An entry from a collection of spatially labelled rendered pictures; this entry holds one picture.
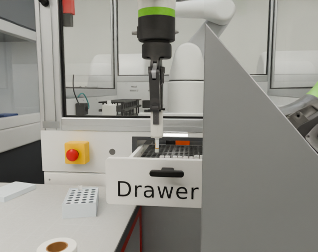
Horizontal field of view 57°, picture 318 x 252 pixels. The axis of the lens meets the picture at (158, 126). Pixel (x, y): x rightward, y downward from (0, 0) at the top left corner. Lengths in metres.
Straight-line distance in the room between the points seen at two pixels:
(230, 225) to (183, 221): 0.76
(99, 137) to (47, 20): 0.42
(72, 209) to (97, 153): 0.29
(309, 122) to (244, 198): 0.11
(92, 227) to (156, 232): 0.37
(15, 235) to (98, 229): 0.18
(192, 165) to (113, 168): 0.18
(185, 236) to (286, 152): 0.82
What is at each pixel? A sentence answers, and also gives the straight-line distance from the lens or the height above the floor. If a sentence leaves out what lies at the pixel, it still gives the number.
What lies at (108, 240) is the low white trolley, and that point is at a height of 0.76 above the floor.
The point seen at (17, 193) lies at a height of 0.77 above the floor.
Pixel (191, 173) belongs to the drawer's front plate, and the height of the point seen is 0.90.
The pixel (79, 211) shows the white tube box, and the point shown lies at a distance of 0.80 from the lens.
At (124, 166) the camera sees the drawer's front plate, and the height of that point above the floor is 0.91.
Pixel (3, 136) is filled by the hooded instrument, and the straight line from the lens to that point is 1.51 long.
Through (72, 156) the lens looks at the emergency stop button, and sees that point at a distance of 0.98.
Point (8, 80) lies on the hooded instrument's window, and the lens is 1.58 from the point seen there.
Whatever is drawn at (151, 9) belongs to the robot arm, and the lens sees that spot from 0.72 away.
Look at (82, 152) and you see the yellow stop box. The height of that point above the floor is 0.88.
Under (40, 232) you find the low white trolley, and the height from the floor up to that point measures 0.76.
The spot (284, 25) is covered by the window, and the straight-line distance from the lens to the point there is 1.02.
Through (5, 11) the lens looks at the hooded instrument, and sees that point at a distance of 1.58.
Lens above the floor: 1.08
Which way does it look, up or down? 7 degrees down
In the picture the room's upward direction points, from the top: straight up
